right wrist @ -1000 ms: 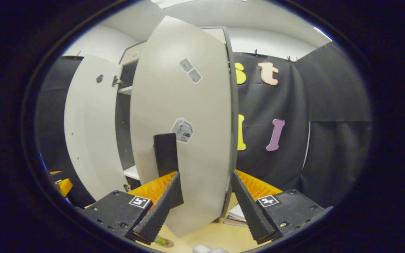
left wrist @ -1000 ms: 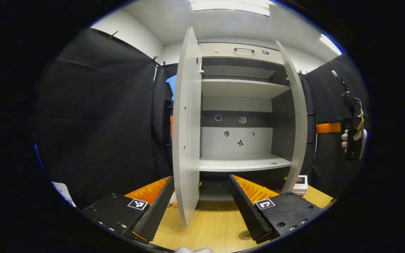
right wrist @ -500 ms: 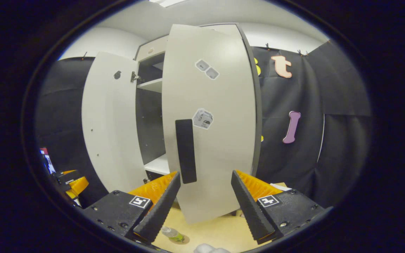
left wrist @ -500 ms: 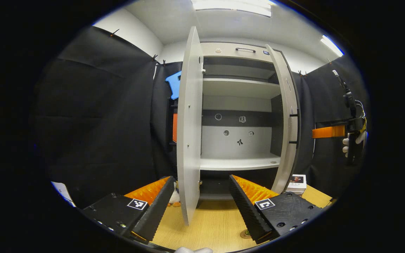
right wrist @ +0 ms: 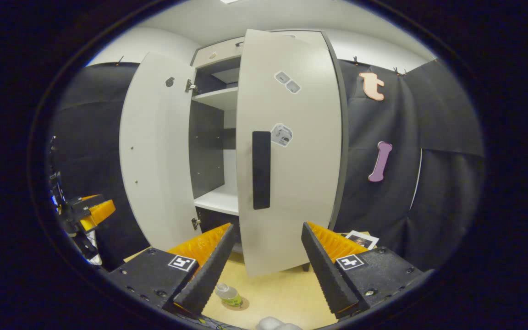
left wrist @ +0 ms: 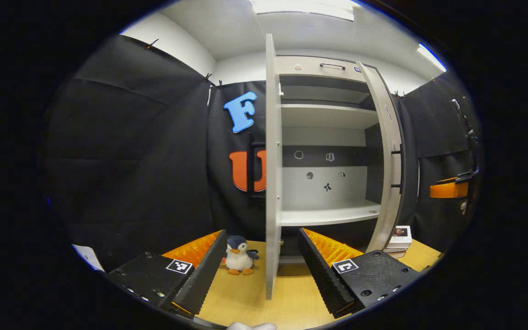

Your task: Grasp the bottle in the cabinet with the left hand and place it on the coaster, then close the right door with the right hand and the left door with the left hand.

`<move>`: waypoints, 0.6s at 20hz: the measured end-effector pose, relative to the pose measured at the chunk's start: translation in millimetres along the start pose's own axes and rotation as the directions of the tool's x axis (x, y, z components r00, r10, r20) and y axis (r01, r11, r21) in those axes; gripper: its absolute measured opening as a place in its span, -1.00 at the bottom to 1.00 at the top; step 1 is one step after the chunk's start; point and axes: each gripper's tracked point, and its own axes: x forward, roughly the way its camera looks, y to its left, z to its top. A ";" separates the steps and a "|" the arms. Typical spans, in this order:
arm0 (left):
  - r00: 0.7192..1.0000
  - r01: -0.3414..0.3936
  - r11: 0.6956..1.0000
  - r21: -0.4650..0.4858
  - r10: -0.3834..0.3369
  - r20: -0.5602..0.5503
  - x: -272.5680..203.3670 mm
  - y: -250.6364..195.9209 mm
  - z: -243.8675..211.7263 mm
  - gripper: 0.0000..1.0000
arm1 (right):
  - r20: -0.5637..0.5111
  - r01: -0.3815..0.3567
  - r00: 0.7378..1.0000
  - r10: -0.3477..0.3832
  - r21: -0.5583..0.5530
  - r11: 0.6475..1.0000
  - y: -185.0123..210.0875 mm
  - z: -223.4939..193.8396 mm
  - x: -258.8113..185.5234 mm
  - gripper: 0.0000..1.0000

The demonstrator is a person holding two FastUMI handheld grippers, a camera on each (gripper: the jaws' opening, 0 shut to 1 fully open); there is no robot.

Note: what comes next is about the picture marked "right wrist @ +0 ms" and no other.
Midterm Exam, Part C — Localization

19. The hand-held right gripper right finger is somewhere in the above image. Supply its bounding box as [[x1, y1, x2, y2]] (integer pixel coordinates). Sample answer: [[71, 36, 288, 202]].
[[301, 222, 429, 319]]

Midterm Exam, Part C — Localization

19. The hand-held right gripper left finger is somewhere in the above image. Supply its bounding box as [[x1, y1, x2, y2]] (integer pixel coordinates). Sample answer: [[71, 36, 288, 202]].
[[107, 223, 236, 317]]

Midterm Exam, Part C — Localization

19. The green label plastic bottle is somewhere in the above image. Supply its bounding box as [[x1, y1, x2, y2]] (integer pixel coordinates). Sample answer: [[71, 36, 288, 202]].
[[215, 283, 243, 307]]

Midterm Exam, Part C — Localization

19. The white cabinet door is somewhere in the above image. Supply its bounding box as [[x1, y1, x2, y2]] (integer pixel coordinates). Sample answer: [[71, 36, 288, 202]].
[[119, 51, 198, 252], [236, 29, 343, 278]]

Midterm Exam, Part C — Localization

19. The black backdrop cloth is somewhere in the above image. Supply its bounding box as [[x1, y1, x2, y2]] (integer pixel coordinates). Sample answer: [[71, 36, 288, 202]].
[[49, 57, 484, 271]]

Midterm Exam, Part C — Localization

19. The white book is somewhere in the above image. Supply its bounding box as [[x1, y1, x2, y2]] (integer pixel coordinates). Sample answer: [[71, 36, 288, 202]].
[[346, 231, 380, 250]]

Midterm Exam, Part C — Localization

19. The white cabinet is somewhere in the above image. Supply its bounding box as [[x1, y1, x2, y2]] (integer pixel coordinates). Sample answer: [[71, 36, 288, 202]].
[[186, 30, 350, 273]]

